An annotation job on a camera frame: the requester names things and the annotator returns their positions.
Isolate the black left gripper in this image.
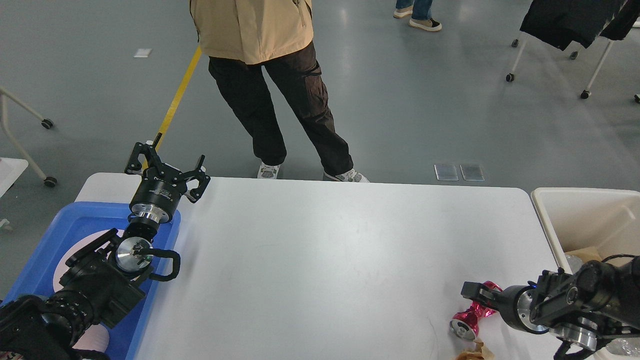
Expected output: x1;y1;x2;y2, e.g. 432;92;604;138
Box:
123;141;211;223

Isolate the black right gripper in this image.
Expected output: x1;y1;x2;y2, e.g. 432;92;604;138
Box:
461;281;549;335

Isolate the crushed pink can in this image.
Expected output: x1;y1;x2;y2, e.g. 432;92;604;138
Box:
449;299;498;342

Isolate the brown paper scrap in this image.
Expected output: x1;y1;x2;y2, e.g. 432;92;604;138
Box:
452;338;496;360

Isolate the pink plate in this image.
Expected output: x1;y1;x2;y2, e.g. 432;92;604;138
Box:
52;230;108;292

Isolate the brown paper bag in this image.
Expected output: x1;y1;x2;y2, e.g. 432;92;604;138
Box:
565;246;633;267

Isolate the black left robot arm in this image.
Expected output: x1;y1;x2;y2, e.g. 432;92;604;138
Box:
0;142;211;360

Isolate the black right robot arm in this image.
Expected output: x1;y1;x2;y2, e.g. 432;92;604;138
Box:
461;255;640;360

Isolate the blue plastic tray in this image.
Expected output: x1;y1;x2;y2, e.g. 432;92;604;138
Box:
4;202;158;360

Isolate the right metal floor plate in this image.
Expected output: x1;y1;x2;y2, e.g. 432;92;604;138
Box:
459;164;486;182

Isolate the metal floor plate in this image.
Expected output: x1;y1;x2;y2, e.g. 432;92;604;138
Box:
434;163;459;182
459;164;486;182

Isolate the left metal floor plate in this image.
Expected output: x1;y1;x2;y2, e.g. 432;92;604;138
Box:
434;163;459;182

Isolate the beige plastic bin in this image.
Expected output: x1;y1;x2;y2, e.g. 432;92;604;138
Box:
531;187;640;272

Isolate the person in beige jacket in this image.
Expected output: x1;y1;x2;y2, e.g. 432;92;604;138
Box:
189;0;368;183

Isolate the white rolling table left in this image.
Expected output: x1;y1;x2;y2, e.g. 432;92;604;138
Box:
0;86;58;196

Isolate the white office chair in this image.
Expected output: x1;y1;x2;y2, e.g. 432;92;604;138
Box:
505;31;615;100

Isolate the black jacket on chair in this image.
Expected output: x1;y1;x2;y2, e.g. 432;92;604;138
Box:
519;0;640;51

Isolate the person in blue jeans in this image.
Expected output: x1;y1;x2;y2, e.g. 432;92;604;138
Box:
393;0;442;32

